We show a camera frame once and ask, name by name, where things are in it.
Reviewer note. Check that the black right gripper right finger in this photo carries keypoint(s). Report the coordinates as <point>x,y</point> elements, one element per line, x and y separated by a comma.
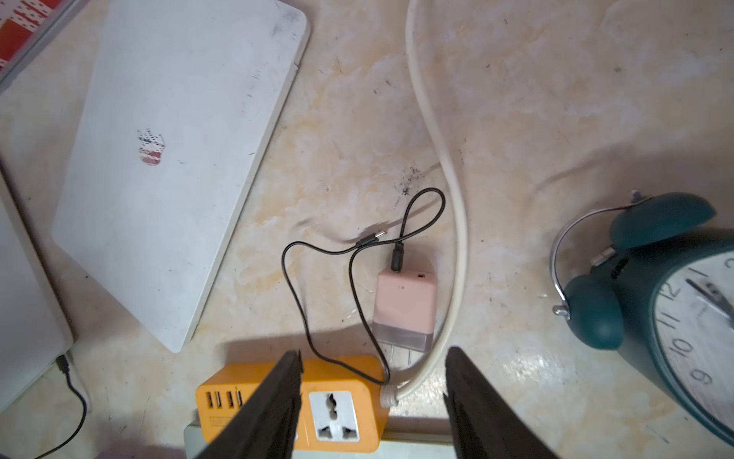
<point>482,424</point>

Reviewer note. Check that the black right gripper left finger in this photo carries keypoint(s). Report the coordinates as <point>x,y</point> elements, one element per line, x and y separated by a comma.
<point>263,425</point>

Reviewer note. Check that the white laptop left back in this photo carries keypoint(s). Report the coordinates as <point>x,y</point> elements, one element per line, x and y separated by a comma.
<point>34,329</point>

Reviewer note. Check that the white laptop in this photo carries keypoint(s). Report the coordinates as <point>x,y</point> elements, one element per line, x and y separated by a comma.
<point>34,329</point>
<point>180,109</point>

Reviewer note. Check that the white laptop right back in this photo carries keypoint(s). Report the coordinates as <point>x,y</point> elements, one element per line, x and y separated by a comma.
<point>180,109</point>

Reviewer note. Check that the yellow power strip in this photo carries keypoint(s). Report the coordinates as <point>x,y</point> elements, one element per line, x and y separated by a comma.
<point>340,412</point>

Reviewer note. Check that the teal alarm clock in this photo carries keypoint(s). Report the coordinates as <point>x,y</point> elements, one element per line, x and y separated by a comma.
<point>661,295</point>

